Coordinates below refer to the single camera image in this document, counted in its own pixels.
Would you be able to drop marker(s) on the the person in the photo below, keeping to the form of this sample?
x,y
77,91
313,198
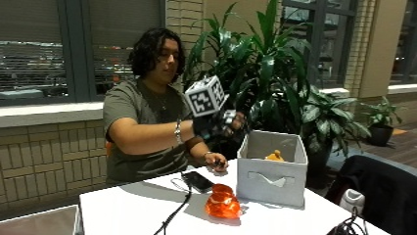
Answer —
x,y
130,107

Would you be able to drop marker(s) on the small potted green plant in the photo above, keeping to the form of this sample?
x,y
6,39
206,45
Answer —
x,y
382,112

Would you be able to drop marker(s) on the dark framed glass window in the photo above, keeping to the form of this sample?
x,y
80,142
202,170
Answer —
x,y
321,42

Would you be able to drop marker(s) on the variegated leafy plant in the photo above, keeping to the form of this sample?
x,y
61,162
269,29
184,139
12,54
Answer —
x,y
331,119

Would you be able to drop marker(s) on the black round plant pot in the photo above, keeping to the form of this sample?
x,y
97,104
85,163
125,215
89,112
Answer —
x,y
379,135

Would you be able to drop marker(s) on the black jacket on chair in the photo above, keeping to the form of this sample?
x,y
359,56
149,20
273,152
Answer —
x,y
383,192

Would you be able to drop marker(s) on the white plastic device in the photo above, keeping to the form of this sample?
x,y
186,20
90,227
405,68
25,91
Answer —
x,y
351,200

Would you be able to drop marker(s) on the white marker cube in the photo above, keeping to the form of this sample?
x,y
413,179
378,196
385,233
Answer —
x,y
202,97

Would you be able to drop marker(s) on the grey stone window ledge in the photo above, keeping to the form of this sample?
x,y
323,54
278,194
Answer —
x,y
49,113

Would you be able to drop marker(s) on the white fabric storage box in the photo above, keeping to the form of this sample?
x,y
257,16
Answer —
x,y
270,174

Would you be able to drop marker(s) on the black smartphone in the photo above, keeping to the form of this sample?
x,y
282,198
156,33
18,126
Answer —
x,y
197,181

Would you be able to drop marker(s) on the orange translucent plastic toy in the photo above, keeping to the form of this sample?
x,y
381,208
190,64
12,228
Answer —
x,y
222,202

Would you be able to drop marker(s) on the tall green leafy plant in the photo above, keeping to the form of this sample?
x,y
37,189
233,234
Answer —
x,y
260,65

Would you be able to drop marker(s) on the dark framed window with blinds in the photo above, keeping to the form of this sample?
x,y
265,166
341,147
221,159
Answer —
x,y
52,49

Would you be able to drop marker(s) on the orange soft toy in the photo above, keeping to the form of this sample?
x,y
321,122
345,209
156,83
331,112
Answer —
x,y
274,156

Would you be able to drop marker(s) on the dark tall plant pot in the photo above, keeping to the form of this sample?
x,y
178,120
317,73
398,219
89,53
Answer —
x,y
318,164

